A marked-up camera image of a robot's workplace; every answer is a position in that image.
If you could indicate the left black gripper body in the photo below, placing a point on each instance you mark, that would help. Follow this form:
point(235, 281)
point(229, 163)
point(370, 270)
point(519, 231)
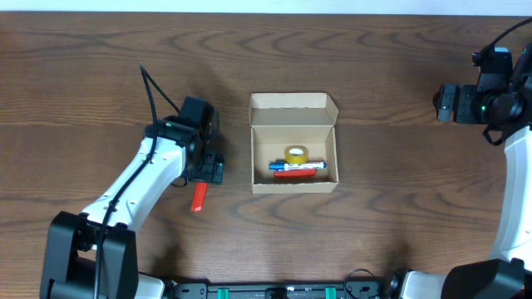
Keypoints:
point(209, 169)

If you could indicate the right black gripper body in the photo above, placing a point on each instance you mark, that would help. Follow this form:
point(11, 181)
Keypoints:
point(465, 112)

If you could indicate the red utility knife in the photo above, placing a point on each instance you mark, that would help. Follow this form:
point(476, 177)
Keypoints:
point(201, 189)

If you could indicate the blue marker pen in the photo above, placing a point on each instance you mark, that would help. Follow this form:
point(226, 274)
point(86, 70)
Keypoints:
point(285, 166)

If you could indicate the yellow tape roll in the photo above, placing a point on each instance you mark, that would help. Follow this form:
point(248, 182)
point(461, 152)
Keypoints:
point(296, 154)

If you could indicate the brown cardboard box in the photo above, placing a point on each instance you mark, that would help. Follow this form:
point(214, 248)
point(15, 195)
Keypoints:
point(279, 121)

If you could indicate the red stapler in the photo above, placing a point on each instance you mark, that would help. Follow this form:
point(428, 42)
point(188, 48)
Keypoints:
point(294, 173)

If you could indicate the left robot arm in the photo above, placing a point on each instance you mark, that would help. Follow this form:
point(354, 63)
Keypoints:
point(93, 254)

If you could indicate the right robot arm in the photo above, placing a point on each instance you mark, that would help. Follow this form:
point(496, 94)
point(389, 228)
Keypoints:
point(501, 101)

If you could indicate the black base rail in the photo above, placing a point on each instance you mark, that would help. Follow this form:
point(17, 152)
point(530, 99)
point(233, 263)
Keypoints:
point(360, 283)

